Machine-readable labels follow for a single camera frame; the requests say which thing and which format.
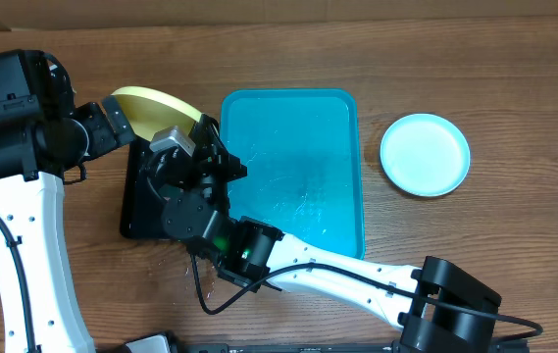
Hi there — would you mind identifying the light blue plate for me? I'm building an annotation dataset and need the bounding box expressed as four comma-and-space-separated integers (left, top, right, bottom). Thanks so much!
380, 113, 471, 198

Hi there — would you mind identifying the black plastic tray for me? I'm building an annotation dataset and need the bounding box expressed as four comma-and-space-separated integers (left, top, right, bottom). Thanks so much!
120, 137, 169, 240

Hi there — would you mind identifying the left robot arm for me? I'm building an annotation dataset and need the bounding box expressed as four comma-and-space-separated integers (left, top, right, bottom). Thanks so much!
0, 94, 134, 352

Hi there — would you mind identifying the teal plastic tray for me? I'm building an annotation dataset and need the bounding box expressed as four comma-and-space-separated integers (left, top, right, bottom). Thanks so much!
221, 88, 366, 259

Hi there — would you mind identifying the yellow-rimmed plate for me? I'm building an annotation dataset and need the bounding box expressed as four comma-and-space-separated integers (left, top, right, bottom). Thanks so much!
112, 86, 202, 141

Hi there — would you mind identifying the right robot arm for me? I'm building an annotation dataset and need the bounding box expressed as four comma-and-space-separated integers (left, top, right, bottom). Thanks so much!
142, 115, 502, 352

